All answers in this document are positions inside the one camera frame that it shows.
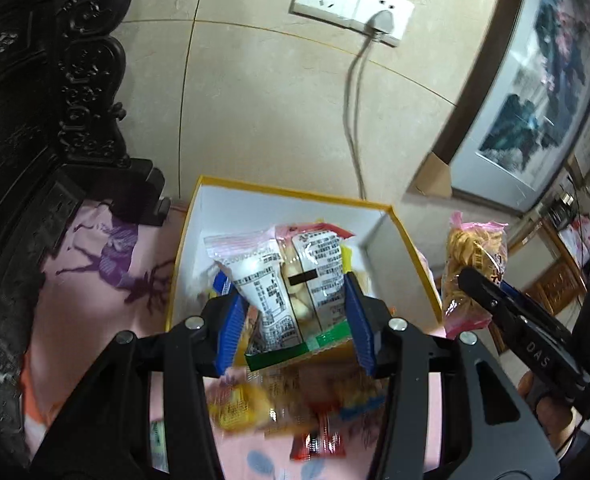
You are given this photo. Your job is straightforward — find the pink noodle snack packet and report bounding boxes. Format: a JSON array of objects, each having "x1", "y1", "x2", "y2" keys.
[{"x1": 442, "y1": 211, "x2": 510, "y2": 339}]

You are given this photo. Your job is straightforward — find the wooden chair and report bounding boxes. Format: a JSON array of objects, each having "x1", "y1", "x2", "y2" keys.
[{"x1": 490, "y1": 220, "x2": 590, "y2": 356}]

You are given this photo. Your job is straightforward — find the yellow snack bar packet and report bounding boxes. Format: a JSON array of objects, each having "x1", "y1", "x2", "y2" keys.
[{"x1": 340, "y1": 237, "x2": 371, "y2": 286}]

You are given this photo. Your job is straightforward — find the grey power cable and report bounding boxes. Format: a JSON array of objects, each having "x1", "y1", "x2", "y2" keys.
[{"x1": 342, "y1": 35, "x2": 376, "y2": 202}]

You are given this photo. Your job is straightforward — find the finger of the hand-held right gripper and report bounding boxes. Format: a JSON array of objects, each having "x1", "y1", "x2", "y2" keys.
[
  {"x1": 499, "y1": 281, "x2": 583, "y2": 366},
  {"x1": 457, "y1": 266, "x2": 590, "y2": 418}
]

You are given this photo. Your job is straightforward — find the white green packet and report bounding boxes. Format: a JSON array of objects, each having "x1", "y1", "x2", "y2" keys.
[{"x1": 150, "y1": 419, "x2": 170, "y2": 473}]

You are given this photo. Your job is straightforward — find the blue yellow snack packet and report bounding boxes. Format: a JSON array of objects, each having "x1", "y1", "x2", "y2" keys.
[{"x1": 210, "y1": 271, "x2": 237, "y2": 297}]

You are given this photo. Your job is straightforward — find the cardboard corner protector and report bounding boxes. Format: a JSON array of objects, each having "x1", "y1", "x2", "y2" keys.
[{"x1": 407, "y1": 151, "x2": 454, "y2": 197}]

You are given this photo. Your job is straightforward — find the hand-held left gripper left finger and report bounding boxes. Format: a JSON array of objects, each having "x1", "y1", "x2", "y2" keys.
[{"x1": 30, "y1": 290, "x2": 248, "y2": 480}]

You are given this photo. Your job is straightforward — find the clear cracker packet green edge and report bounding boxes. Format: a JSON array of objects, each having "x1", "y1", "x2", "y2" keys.
[{"x1": 202, "y1": 222, "x2": 357, "y2": 373}]

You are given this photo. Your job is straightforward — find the person's right hand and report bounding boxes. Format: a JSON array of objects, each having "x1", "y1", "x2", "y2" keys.
[{"x1": 517, "y1": 370, "x2": 582, "y2": 442}]

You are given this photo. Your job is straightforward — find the pile of mixed snack packets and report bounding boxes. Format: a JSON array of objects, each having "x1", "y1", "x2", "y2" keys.
[{"x1": 207, "y1": 345, "x2": 391, "y2": 462}]

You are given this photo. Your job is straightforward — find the yellow-rimmed white cardboard box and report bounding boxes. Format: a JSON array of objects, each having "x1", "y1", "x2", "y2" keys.
[{"x1": 164, "y1": 175, "x2": 443, "y2": 341}]

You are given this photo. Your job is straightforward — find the grey power plug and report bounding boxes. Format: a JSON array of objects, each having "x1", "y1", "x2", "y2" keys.
[{"x1": 365, "y1": 9, "x2": 401, "y2": 42}]

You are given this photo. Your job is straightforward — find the framed landscape painting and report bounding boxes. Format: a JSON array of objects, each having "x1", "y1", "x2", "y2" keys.
[{"x1": 432, "y1": 0, "x2": 590, "y2": 217}]

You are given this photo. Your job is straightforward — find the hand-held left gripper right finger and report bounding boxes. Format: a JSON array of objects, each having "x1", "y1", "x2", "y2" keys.
[{"x1": 342, "y1": 270, "x2": 563, "y2": 480}]

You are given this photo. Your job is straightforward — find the dark carved wooden furniture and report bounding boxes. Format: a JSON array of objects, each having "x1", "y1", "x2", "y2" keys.
[{"x1": 0, "y1": 0, "x2": 172, "y2": 467}]

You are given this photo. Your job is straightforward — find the pink printed blanket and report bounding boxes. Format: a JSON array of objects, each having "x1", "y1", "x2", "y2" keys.
[{"x1": 20, "y1": 199, "x2": 448, "y2": 480}]

